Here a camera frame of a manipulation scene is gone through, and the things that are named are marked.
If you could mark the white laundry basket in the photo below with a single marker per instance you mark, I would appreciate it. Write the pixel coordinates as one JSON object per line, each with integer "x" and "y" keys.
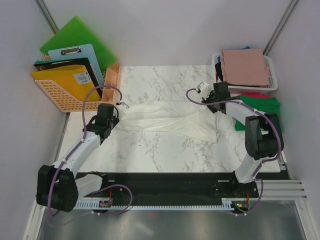
{"x": 273, "y": 81}

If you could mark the yellow folder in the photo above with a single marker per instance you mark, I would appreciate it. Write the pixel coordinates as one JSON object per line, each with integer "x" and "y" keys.
{"x": 75, "y": 79}

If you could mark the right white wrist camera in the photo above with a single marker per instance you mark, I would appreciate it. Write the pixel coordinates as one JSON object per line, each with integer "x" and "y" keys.
{"x": 203, "y": 89}

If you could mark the white cable duct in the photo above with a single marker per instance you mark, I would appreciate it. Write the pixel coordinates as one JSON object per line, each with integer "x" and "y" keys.
{"x": 102, "y": 204}

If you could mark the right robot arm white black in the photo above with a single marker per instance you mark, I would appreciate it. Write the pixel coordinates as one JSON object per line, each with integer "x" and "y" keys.
{"x": 263, "y": 137}

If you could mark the peach compartment organizer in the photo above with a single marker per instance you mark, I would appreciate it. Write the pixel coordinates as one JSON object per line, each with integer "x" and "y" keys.
{"x": 113, "y": 78}

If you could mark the orange mesh file holder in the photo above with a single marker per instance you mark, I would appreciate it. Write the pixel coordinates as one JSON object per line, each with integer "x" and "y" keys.
{"x": 65, "y": 101}

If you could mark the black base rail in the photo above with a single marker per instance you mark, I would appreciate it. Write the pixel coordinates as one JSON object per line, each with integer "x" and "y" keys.
{"x": 193, "y": 188}

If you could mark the green plastic board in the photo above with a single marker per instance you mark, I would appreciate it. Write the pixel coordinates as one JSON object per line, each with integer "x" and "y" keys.
{"x": 76, "y": 33}

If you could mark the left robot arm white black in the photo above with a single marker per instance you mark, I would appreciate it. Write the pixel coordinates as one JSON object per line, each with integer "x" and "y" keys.
{"x": 57, "y": 185}

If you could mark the red t shirt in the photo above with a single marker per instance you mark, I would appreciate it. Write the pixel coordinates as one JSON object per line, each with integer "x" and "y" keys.
{"x": 255, "y": 95}

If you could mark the black folder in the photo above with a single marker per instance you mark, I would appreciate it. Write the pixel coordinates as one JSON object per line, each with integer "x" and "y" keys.
{"x": 51, "y": 64}

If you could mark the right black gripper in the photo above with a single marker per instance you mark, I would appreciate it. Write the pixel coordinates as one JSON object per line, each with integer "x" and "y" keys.
{"x": 211, "y": 94}

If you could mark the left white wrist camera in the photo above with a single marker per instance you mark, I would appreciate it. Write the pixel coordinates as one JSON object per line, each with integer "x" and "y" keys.
{"x": 122, "y": 108}

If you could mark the black garment in basket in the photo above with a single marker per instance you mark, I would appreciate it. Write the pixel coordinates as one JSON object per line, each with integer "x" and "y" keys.
{"x": 218, "y": 72}

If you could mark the white printed t shirt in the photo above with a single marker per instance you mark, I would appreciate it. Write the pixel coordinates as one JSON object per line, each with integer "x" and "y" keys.
{"x": 178, "y": 117}

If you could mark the green t shirt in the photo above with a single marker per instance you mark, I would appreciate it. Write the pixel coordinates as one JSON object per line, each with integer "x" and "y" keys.
{"x": 262, "y": 103}

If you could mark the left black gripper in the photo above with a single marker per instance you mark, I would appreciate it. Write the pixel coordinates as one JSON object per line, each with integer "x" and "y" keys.
{"x": 116, "y": 120}

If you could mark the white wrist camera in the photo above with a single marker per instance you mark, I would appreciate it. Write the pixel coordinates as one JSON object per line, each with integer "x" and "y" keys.
{"x": 122, "y": 108}
{"x": 203, "y": 89}

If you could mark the light blue clipboard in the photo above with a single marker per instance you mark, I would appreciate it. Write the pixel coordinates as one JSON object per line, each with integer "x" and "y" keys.
{"x": 76, "y": 52}

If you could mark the pink folded t shirt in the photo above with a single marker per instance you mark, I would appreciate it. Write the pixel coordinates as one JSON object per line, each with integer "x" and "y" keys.
{"x": 244, "y": 67}

